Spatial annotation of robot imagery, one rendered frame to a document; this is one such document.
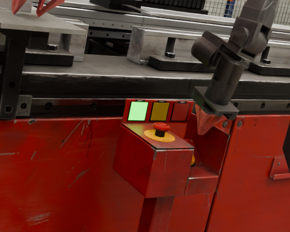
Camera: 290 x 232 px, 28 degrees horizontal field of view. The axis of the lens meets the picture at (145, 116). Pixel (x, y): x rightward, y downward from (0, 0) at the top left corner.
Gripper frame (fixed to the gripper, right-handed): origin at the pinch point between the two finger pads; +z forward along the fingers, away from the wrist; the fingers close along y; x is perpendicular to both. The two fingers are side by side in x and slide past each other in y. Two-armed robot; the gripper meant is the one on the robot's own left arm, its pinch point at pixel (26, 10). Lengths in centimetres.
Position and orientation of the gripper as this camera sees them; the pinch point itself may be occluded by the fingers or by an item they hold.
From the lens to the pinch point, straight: 121.2
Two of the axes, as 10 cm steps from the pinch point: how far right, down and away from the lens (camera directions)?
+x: 3.9, 7.8, -4.9
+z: -4.8, 6.3, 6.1
